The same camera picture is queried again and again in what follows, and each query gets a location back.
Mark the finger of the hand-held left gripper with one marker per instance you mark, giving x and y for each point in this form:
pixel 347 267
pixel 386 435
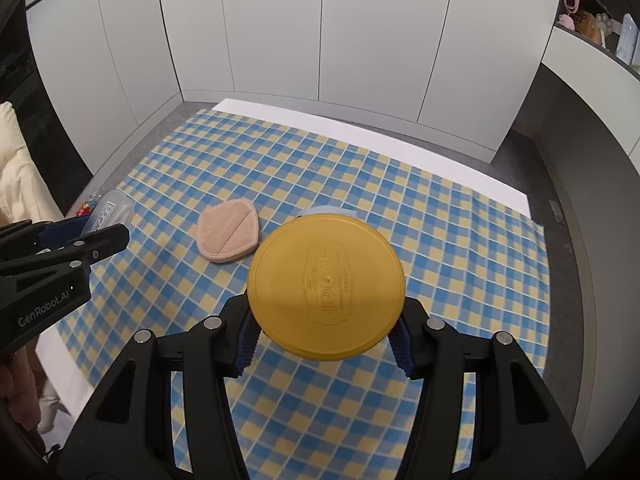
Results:
pixel 105 242
pixel 62 230

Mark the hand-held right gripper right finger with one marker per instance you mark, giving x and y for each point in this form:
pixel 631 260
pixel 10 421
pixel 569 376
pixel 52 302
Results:
pixel 402 350

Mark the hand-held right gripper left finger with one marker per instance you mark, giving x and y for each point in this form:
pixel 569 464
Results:
pixel 247 340

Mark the clear plastic case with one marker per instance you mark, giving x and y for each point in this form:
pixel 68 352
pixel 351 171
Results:
pixel 112 210

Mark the red can with yellow lid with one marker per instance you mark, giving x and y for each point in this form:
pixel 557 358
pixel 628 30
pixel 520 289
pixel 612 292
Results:
pixel 325 285

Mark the pink powder puff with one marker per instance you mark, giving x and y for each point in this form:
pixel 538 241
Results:
pixel 227 230

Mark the person's left hand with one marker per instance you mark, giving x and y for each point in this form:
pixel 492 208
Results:
pixel 20 385

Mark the cream padded armchair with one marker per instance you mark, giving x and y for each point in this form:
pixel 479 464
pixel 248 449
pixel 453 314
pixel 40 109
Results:
pixel 15 160

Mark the black built-in cabinet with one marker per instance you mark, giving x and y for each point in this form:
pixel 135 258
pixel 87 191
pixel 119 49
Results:
pixel 30 85

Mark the blue yellow checked tablecloth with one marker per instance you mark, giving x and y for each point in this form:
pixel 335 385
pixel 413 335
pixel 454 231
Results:
pixel 425 200

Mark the white cabinet doors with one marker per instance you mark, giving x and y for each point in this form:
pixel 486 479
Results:
pixel 325 35

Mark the pink plush toy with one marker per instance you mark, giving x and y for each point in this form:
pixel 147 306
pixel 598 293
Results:
pixel 566 20

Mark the orange paw print box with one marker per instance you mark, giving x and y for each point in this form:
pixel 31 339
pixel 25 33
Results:
pixel 597 27

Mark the pale green box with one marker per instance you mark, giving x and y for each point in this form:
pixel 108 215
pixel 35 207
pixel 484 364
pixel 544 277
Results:
pixel 629 37

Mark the wall outlet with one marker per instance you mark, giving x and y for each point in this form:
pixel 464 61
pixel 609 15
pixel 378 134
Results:
pixel 556 211

